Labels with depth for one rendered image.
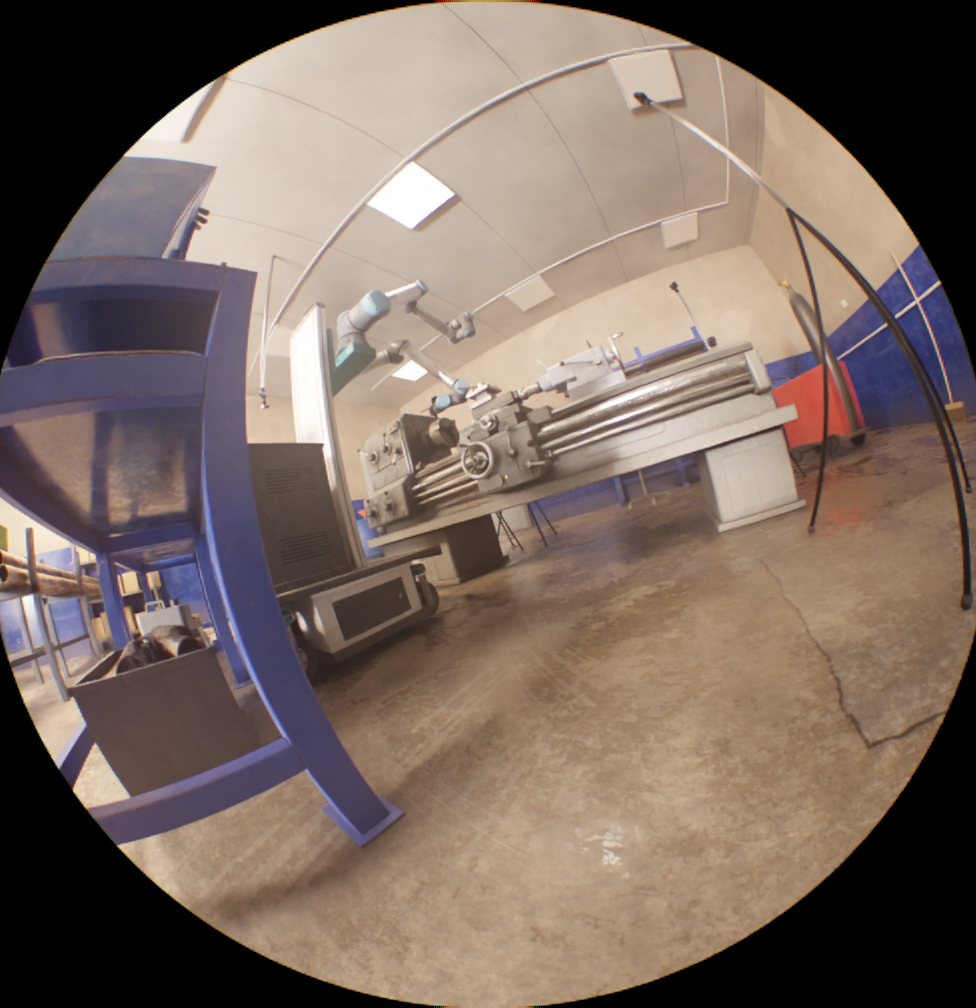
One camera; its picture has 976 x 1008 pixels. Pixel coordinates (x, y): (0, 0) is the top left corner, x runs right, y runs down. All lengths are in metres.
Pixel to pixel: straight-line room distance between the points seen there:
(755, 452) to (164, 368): 1.82
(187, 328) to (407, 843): 0.89
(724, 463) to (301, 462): 1.79
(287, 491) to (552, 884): 1.18
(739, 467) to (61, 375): 1.92
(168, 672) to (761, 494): 2.03
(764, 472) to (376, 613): 1.77
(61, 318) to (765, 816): 1.14
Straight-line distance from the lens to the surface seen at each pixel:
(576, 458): 1.66
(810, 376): 3.33
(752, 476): 1.61
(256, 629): 0.37
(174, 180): 0.86
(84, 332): 0.75
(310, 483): 1.20
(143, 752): 0.77
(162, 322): 0.70
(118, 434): 0.66
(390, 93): 3.06
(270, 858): 0.59
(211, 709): 0.73
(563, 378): 1.91
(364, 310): 1.65
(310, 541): 1.15
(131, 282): 0.57
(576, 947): 0.39
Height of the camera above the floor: 0.38
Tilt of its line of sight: 2 degrees up
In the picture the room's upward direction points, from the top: 16 degrees counter-clockwise
